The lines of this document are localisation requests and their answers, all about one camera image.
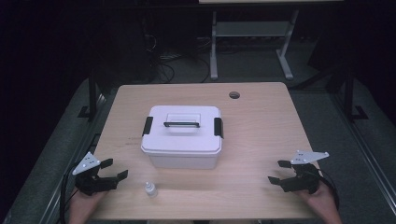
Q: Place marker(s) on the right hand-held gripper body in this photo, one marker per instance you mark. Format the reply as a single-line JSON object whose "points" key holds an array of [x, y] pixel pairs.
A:
{"points": [[303, 180]]}

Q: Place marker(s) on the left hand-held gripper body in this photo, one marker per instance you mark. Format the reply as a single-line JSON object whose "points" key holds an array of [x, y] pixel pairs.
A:
{"points": [[90, 183]]}

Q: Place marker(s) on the small clear dropper bottle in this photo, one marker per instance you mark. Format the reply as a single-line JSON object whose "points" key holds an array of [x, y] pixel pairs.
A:
{"points": [[151, 190]]}

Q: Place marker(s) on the white plastic storage box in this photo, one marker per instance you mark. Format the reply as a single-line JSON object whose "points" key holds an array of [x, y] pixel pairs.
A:
{"points": [[183, 161]]}

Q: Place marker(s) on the person's left hand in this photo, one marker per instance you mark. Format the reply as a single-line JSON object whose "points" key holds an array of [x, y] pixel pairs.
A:
{"points": [[84, 207]]}

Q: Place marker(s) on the person's right hand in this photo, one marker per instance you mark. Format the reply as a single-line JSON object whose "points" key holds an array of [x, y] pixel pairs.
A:
{"points": [[323, 203]]}

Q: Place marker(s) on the aluminium floor rail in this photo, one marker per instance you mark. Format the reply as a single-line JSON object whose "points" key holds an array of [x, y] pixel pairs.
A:
{"points": [[98, 102], [367, 155]]}

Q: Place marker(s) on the black metal post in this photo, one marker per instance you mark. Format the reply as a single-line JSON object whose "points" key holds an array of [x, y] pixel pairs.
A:
{"points": [[92, 93], [349, 93]]}

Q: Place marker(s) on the grey metal frame table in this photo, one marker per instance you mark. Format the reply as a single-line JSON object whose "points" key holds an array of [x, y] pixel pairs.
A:
{"points": [[249, 29]]}

